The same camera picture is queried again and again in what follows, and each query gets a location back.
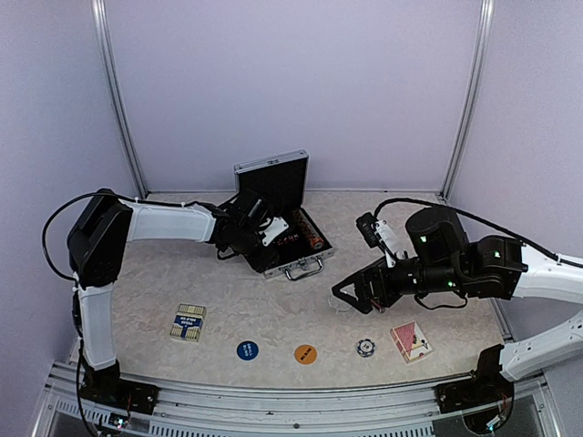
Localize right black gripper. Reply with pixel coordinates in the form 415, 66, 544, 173
333, 255, 465, 313

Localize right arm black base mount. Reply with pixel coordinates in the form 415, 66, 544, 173
435, 377, 501, 414

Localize chip row in case back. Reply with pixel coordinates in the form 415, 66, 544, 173
292, 209, 324, 250

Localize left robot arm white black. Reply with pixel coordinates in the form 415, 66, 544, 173
41, 188, 290, 405

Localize right aluminium corner post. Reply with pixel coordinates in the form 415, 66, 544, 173
440, 0, 496, 203

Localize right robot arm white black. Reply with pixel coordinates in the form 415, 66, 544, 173
332, 201, 582, 412

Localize left aluminium corner post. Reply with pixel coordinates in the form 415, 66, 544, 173
90, 0, 149, 198

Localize blue small blind button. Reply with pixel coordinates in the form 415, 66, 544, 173
236, 340, 259, 361

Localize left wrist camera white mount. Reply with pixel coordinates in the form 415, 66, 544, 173
260, 217, 289, 247

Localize aluminium corner post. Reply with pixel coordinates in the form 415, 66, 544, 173
90, 0, 149, 198
440, 0, 496, 203

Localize aluminium poker chip case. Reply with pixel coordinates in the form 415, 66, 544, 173
234, 149, 334, 281

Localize blue playing card box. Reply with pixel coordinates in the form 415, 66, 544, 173
169, 303, 207, 342

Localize orange big blind button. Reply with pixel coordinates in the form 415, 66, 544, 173
294, 344, 318, 365

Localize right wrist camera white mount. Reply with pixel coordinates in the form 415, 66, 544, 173
356, 212, 408, 268

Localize clear round dealer button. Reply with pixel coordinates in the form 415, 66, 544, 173
328, 296, 353, 314

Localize black dice row in case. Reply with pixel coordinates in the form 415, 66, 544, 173
275, 233, 300, 247

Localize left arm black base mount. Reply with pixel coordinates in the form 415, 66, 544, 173
80, 364, 159, 415

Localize blue white poker chip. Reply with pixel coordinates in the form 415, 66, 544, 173
356, 339, 376, 358

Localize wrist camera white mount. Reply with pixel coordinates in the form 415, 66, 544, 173
260, 217, 289, 247
356, 212, 408, 268

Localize red playing card deck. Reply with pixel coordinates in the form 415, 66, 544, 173
390, 320, 434, 364

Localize aluminium front rail frame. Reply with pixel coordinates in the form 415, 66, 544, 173
25, 362, 566, 436

